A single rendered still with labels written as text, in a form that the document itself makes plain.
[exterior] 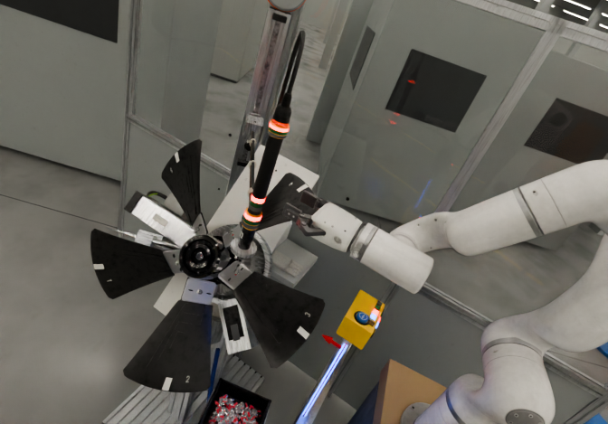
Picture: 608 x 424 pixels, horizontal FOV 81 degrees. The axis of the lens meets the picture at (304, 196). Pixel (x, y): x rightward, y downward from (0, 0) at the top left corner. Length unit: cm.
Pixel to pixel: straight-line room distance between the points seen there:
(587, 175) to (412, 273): 33
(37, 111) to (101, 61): 73
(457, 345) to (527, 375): 94
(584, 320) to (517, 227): 22
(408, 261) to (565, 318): 30
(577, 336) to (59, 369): 210
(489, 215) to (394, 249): 19
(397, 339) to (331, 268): 45
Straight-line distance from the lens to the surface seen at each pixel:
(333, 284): 180
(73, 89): 324
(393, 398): 121
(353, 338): 126
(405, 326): 181
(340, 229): 75
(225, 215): 131
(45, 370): 228
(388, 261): 74
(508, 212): 69
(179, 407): 193
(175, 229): 124
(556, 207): 69
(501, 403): 88
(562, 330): 85
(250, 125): 140
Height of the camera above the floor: 191
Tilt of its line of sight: 30 degrees down
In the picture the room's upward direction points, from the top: 20 degrees clockwise
